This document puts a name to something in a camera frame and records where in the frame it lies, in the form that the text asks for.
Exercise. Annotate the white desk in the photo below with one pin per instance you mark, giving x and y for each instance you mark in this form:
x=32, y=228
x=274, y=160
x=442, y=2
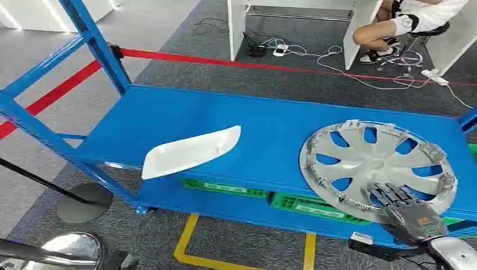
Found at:
x=238, y=26

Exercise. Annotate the white cabinet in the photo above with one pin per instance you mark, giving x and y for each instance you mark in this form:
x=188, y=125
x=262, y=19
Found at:
x=48, y=13

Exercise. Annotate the silver wheel hubcap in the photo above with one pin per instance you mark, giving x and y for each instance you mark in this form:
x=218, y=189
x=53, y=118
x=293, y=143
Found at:
x=376, y=164

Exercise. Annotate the white power strip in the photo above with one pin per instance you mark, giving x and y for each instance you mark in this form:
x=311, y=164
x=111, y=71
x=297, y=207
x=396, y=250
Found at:
x=280, y=49
x=434, y=76

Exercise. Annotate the black stool chrome base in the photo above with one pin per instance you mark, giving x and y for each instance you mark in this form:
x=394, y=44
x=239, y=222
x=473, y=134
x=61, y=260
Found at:
x=410, y=56

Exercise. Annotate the black power adapter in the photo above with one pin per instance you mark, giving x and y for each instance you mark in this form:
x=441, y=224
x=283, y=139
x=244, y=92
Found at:
x=256, y=50

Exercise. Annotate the white furniture panel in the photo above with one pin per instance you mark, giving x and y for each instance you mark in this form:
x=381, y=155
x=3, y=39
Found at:
x=452, y=41

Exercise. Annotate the chrome stanchion base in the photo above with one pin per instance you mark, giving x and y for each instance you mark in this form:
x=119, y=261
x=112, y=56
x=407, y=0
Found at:
x=56, y=251

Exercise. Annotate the black stanchion with grey base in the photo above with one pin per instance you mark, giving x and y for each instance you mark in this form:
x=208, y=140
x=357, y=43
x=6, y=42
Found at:
x=84, y=203

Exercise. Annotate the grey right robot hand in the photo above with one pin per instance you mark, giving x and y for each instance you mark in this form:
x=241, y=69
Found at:
x=410, y=221

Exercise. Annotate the red barrier belt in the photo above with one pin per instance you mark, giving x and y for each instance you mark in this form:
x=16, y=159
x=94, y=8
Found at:
x=56, y=93
x=223, y=61

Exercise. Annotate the blue metal shelf rack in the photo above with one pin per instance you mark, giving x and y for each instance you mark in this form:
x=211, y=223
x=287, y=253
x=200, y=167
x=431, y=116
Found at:
x=261, y=130

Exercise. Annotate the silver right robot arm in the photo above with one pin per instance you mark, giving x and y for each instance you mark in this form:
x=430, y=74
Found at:
x=456, y=255

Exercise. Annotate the white curved plastic panel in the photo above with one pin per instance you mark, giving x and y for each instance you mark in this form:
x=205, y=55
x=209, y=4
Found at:
x=186, y=152

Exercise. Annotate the seated person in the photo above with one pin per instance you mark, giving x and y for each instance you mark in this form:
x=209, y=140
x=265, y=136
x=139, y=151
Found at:
x=410, y=20

